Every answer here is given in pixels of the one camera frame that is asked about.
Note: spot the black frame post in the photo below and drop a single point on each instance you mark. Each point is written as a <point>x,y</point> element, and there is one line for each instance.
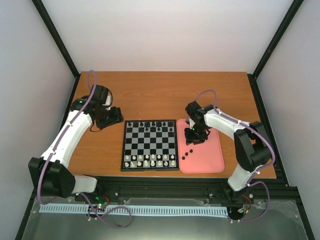
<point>279,33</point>
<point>47,20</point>

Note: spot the light blue cable duct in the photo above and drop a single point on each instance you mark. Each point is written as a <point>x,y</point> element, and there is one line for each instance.
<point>142,210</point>

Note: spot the black right frame post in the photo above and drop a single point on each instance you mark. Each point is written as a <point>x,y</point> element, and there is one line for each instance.
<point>279,33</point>

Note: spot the black aluminium base frame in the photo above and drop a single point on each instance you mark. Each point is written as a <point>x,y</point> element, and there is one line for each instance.
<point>277,213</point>

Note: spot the white pawn row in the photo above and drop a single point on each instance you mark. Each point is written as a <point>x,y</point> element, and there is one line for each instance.
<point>155,157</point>

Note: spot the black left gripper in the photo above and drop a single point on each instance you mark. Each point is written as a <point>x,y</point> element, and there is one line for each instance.
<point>117,118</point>

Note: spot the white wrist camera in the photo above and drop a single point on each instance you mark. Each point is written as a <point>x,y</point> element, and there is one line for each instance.
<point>108,101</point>

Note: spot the black white chessboard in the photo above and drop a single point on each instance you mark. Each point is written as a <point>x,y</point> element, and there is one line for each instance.
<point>137,141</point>

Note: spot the pink plastic tray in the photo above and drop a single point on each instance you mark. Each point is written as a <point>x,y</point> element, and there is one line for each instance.
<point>206,158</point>

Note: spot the black left frame post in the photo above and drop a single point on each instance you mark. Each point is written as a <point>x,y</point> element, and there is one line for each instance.
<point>47,20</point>

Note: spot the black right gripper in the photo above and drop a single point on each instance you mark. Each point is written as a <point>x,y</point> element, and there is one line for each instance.
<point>190,139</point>

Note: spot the white back rank pieces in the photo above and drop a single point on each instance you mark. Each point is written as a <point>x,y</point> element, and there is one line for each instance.
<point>150,164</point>

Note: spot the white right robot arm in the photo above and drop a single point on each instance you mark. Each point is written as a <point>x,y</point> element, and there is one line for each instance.
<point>253,150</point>

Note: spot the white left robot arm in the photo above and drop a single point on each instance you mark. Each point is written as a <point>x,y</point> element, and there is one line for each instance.
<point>49,173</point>

